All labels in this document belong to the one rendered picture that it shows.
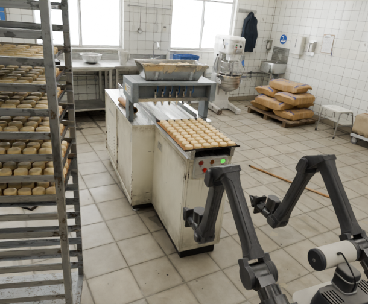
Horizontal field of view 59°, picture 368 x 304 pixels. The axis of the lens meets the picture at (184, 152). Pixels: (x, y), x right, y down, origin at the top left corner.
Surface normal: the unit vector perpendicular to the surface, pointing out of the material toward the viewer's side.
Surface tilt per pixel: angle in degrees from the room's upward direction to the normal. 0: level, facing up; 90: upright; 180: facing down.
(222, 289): 0
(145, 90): 90
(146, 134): 90
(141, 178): 90
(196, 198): 90
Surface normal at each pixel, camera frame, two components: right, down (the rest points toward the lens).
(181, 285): 0.07, -0.92
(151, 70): 0.31, 0.74
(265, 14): 0.47, 0.38
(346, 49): -0.87, 0.13
